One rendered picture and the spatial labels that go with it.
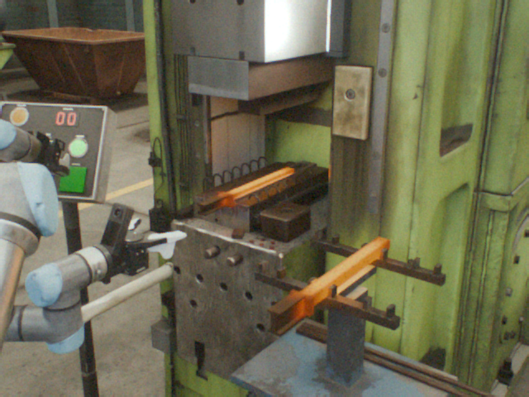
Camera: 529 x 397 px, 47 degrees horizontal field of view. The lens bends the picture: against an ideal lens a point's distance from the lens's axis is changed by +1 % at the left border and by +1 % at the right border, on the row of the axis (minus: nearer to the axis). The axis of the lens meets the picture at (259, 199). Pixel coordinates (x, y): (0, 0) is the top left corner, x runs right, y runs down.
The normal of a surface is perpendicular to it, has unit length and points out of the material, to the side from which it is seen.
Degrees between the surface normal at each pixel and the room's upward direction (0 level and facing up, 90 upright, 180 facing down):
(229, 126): 90
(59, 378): 0
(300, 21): 90
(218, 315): 90
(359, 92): 90
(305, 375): 0
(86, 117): 60
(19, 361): 0
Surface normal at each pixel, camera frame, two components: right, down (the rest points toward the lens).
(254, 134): 0.81, 0.20
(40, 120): -0.17, -0.18
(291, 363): 0.00, -0.94
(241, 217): -0.59, 0.28
